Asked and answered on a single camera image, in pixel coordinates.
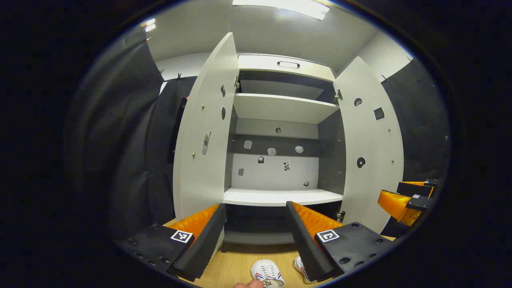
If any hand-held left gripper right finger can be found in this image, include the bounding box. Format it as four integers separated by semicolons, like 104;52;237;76
285;201;396;282

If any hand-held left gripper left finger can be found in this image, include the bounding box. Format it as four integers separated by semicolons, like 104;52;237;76
114;203;227;282

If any white sneaker shoe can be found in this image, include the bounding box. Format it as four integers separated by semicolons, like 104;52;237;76
293;256;316;284
251;259;285;288

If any white shoe cabinet door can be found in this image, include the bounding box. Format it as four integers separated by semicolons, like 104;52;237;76
333;56;404;234
173;32;240;220

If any white cabinet drawer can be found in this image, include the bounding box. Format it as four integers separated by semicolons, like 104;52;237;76
238;54;336;80

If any black backdrop cloth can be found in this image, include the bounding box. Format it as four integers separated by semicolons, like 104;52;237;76
66;30;450;240

